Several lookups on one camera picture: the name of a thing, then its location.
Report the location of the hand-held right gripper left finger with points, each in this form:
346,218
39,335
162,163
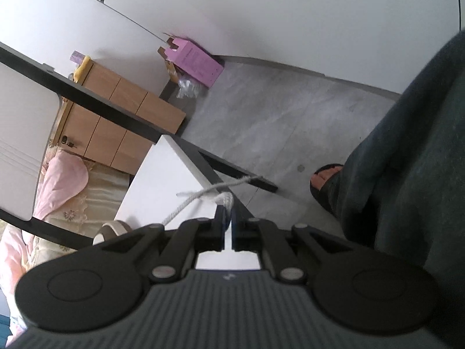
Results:
222,231

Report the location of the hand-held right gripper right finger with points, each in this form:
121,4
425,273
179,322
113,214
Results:
236,231

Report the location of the white shoelace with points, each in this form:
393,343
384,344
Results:
189,199

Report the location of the white and brown sneaker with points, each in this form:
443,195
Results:
116,229

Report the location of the black slipper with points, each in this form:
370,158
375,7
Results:
321,200

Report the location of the person's foot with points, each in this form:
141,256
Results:
325,178

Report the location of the cream quilted bed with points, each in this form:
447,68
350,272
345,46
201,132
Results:
98,189

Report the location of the crumpled clear plastic bag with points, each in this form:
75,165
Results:
189,87

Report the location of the wooden nightstand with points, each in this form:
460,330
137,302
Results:
109,127

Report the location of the pink pastel duvet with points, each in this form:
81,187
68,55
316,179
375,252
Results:
61,178

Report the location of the brown cardboard box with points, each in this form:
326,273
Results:
169,69

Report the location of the pink box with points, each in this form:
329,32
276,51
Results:
196,61

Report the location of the yellow plastic item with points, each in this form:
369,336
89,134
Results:
81,69

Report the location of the small lilac box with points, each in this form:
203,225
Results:
77,57

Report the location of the blue curtain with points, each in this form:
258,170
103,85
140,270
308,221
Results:
4,329

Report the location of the white chair with black frame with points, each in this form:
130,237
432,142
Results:
167,174

